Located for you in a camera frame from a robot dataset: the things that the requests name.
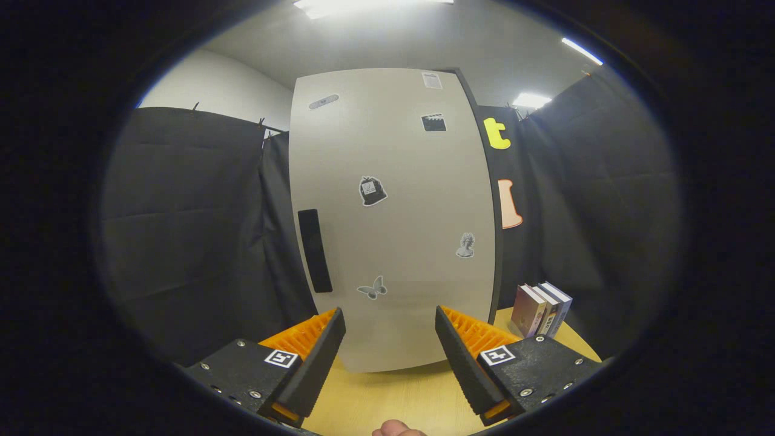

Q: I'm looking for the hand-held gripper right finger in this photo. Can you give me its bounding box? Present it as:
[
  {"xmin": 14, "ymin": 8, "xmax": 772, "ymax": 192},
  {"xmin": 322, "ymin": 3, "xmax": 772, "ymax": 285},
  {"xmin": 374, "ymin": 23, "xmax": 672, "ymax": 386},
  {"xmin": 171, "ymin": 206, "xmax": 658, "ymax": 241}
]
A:
[{"xmin": 435, "ymin": 306, "xmax": 606, "ymax": 426}]

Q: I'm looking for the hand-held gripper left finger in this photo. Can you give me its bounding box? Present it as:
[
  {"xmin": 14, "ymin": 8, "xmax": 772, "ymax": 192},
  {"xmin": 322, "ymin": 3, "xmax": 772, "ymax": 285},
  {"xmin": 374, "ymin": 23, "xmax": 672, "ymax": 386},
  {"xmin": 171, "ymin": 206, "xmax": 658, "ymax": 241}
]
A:
[{"xmin": 182, "ymin": 306, "xmax": 347, "ymax": 429}]

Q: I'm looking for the black door handle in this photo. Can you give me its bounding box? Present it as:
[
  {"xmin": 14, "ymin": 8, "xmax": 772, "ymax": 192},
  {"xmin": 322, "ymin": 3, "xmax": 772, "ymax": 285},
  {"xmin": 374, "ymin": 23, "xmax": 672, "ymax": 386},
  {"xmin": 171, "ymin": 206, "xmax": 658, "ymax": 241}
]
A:
[{"xmin": 297, "ymin": 209, "xmax": 334, "ymax": 294}]

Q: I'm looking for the beige cabinet door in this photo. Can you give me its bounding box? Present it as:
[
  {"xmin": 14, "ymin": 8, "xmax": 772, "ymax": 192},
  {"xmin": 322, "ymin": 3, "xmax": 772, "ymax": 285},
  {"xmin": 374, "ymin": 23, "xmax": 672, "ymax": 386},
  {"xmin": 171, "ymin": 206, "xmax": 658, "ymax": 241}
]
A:
[{"xmin": 289, "ymin": 68, "xmax": 497, "ymax": 373}]

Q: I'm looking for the beige cover book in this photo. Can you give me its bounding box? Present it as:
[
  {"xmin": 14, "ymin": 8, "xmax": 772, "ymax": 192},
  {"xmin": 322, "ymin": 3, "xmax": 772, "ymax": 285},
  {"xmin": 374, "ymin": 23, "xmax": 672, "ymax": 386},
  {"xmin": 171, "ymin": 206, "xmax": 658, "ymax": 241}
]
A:
[{"xmin": 530, "ymin": 283, "xmax": 562, "ymax": 337}]

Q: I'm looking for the dark grey cabinet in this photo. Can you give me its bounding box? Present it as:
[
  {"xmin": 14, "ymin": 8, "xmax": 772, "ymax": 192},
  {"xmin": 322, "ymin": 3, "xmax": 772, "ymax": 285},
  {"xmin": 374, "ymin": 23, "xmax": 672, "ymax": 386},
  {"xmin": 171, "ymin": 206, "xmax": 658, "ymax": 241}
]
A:
[{"xmin": 451, "ymin": 67, "xmax": 504, "ymax": 331}]

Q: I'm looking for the black backdrop cloth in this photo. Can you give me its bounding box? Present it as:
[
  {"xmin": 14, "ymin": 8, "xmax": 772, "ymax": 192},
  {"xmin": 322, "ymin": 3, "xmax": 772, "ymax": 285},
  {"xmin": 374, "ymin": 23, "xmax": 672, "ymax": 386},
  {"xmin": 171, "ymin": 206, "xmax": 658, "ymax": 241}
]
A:
[{"xmin": 99, "ymin": 64, "xmax": 686, "ymax": 365}]

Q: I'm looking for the ceiling light panel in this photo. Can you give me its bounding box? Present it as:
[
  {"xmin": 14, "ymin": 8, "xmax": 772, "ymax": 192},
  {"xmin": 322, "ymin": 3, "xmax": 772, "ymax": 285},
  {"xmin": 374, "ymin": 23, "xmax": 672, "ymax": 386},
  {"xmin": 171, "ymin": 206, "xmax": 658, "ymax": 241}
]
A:
[
  {"xmin": 561, "ymin": 38, "xmax": 604, "ymax": 66},
  {"xmin": 293, "ymin": 0, "xmax": 455, "ymax": 20},
  {"xmin": 513, "ymin": 92, "xmax": 553, "ymax": 110}
]

